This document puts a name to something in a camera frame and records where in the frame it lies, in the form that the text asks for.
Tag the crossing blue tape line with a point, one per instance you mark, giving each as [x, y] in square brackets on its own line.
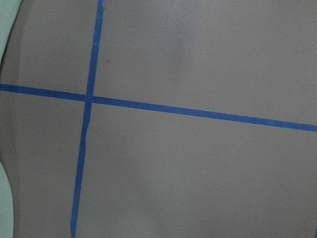
[155, 107]

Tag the olive green long-sleeve shirt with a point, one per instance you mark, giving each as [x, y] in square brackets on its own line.
[8, 13]

